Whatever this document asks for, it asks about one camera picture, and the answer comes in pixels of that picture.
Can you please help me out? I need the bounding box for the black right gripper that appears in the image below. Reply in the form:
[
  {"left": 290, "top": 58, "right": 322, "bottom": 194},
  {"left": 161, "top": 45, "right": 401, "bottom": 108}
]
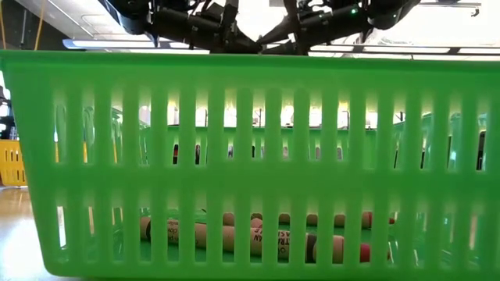
[{"left": 257, "top": 4, "right": 372, "bottom": 55}]

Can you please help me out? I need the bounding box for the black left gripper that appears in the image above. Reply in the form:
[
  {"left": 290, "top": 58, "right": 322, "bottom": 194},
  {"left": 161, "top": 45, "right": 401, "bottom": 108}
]
[{"left": 152, "top": 8, "right": 263, "bottom": 55}]

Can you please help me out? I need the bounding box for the green plastic basket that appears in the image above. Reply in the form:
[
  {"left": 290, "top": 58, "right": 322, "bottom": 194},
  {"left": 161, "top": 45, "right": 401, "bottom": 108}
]
[{"left": 0, "top": 49, "right": 500, "bottom": 281}]

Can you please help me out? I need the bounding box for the long ceiling light bar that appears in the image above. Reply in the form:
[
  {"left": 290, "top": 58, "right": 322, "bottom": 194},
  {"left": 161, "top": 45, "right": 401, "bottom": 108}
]
[{"left": 62, "top": 37, "right": 500, "bottom": 62}]

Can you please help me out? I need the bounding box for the yellow plastic basket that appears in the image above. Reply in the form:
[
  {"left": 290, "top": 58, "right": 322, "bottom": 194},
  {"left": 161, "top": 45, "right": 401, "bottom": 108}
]
[{"left": 0, "top": 139, "right": 118, "bottom": 187}]

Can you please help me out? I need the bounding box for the ceiling rail fixture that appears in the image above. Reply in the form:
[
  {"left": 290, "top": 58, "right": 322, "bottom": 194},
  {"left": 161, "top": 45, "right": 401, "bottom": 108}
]
[{"left": 420, "top": 0, "right": 482, "bottom": 19}]

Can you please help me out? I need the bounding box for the yellow cable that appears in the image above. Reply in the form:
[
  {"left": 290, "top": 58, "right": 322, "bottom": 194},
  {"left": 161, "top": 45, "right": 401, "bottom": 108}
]
[
  {"left": 33, "top": 0, "right": 47, "bottom": 52},
  {"left": 0, "top": 0, "right": 6, "bottom": 50}
]

